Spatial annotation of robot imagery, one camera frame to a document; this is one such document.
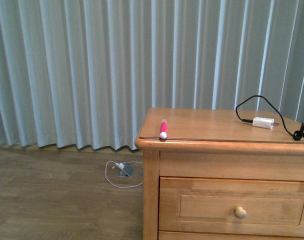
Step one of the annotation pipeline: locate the pink marker with white cap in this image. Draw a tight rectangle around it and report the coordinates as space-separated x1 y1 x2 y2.
159 119 168 140

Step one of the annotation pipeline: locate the wooden drawer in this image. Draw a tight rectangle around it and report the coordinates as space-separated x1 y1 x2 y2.
158 231 304 240
158 177 304 238

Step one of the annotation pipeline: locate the round wooden drawer knob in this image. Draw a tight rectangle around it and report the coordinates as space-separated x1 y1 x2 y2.
234 206 248 220

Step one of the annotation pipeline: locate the white plug in floor socket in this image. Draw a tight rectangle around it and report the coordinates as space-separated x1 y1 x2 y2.
112 162 125 171

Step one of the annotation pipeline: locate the metal floor socket box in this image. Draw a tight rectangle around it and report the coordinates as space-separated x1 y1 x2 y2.
117 162 135 178

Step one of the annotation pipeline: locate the wooden nightstand cabinet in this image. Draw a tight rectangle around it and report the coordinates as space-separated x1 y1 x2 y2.
135 108 304 240

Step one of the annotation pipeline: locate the grey pleated curtain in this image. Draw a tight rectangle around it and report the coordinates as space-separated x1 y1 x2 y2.
0 0 304 149

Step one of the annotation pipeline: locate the white power adapter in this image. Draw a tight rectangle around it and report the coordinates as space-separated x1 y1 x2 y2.
252 117 280 130

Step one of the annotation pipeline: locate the white floor cable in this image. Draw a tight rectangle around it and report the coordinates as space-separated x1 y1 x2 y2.
105 160 144 189

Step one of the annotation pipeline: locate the black charging cable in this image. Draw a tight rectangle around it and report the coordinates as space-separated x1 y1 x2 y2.
235 95 304 143

